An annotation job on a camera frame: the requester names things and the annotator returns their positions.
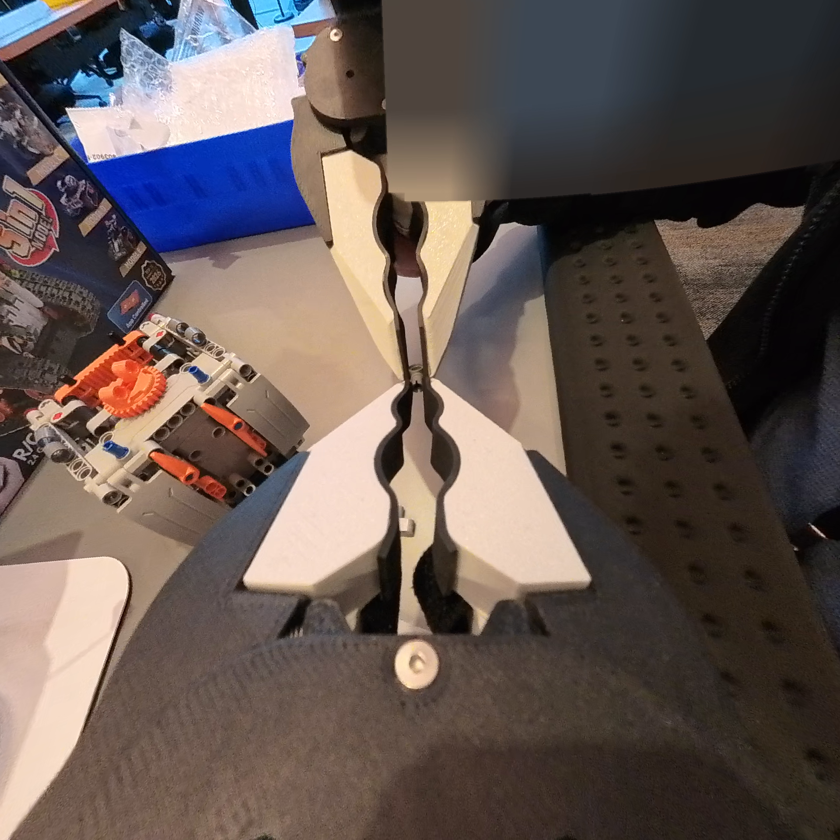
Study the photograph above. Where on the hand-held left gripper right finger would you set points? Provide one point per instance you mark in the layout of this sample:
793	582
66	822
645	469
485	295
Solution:
518	525

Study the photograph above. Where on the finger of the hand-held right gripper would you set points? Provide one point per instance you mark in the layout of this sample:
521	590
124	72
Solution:
453	262
354	223

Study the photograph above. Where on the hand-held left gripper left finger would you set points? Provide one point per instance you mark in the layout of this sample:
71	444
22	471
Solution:
315	525

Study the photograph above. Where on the grey toy pin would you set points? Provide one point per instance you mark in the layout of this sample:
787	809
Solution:
417	375

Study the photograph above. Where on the person's right hand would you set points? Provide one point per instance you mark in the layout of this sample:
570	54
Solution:
410	257

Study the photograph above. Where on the clear plastic wrap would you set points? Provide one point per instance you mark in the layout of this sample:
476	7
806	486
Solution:
216	79

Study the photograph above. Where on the blue plastic bin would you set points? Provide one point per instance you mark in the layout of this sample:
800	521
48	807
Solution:
197	190

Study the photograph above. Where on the grey orange toy brick vehicle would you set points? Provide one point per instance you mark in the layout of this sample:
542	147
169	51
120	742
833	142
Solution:
164	426

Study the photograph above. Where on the black perforated panel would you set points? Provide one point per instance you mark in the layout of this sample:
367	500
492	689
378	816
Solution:
643	394

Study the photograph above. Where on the person's blue jeans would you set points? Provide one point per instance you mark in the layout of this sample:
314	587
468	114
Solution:
807	459

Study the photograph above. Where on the white rounded board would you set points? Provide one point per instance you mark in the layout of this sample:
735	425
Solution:
46	656

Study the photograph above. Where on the brown wooden desk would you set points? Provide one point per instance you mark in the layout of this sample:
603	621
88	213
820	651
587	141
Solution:
39	16

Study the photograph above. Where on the printed toy box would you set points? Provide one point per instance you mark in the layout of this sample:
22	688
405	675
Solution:
39	262

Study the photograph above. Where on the person's black jacket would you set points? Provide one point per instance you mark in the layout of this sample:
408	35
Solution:
768	308

